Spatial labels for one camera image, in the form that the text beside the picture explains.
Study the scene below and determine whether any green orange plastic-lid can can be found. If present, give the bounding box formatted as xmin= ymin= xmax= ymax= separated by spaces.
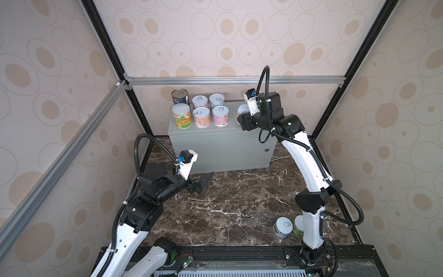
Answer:
xmin=171 ymin=103 xmax=192 ymax=129

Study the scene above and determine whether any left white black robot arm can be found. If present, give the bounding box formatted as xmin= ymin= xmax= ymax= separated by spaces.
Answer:
xmin=92 ymin=164 xmax=214 ymax=277

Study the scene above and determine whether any left black corner post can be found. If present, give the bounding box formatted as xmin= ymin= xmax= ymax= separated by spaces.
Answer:
xmin=81 ymin=0 xmax=153 ymax=135

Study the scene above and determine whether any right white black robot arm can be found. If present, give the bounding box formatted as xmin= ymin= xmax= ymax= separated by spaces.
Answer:
xmin=237 ymin=89 xmax=335 ymax=265

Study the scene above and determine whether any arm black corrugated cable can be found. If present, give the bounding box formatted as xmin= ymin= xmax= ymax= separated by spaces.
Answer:
xmin=95 ymin=133 xmax=178 ymax=277
xmin=255 ymin=65 xmax=365 ymax=277

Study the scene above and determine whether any right black corner post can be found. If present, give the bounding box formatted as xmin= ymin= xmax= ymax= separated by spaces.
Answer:
xmin=311 ymin=0 xmax=400 ymax=140

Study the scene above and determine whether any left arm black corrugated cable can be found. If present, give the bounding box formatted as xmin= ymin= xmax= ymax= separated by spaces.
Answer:
xmin=95 ymin=133 xmax=178 ymax=277

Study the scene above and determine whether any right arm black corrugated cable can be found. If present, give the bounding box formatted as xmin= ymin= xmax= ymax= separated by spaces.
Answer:
xmin=255 ymin=65 xmax=365 ymax=277

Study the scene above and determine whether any teal bear label can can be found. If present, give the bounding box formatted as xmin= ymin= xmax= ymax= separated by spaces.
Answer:
xmin=274 ymin=217 xmax=293 ymax=238

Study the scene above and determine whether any green label plastic-lid can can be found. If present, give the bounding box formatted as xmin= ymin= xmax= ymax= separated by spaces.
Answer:
xmin=293 ymin=215 xmax=304 ymax=237

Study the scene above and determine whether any light blue label can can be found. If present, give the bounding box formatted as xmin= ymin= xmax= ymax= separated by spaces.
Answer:
xmin=209 ymin=93 xmax=225 ymax=109

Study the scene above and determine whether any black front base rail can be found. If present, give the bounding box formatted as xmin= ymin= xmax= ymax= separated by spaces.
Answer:
xmin=151 ymin=245 xmax=388 ymax=277

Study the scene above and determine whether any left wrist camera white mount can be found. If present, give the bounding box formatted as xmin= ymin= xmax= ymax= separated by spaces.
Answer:
xmin=175 ymin=150 xmax=198 ymax=180

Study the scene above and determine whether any back horizontal aluminium rail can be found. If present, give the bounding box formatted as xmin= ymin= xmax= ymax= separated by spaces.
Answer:
xmin=126 ymin=75 xmax=346 ymax=87

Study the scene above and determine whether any pink label can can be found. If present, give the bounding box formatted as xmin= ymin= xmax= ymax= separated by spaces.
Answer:
xmin=212 ymin=106 xmax=229 ymax=127

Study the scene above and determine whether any yellow label can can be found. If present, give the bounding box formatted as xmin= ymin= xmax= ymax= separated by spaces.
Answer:
xmin=236 ymin=104 xmax=250 ymax=118

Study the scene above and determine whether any left side aluminium rail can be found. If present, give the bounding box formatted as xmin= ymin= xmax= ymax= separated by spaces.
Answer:
xmin=1 ymin=80 xmax=128 ymax=259

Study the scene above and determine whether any pink white small can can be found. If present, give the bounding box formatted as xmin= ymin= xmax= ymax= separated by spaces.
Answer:
xmin=192 ymin=95 xmax=208 ymax=108

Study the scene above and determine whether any dark blue tin can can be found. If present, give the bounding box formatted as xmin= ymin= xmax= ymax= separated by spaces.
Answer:
xmin=171 ymin=88 xmax=190 ymax=106

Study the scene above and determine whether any grey metal cabinet box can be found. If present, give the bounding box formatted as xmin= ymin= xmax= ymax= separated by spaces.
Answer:
xmin=168 ymin=102 xmax=278 ymax=174

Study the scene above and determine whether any black corner post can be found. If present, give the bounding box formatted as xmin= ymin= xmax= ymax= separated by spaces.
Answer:
xmin=81 ymin=0 xmax=153 ymax=135
xmin=311 ymin=0 xmax=400 ymax=140

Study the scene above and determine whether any orange peach label can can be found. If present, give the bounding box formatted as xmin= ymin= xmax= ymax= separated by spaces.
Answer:
xmin=193 ymin=107 xmax=211 ymax=129

